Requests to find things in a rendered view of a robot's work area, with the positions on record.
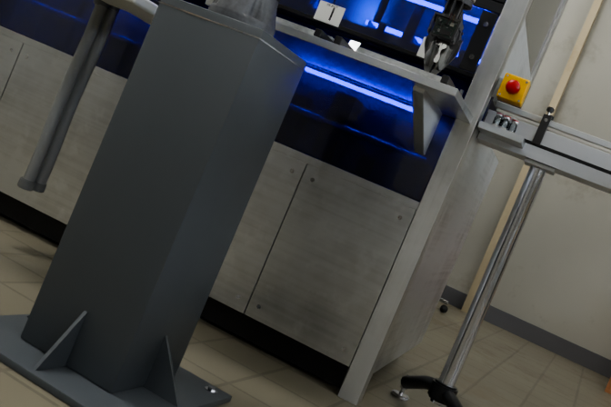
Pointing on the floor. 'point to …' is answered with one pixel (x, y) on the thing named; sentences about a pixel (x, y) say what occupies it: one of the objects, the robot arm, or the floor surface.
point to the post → (445, 175)
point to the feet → (443, 393)
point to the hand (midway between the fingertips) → (430, 74)
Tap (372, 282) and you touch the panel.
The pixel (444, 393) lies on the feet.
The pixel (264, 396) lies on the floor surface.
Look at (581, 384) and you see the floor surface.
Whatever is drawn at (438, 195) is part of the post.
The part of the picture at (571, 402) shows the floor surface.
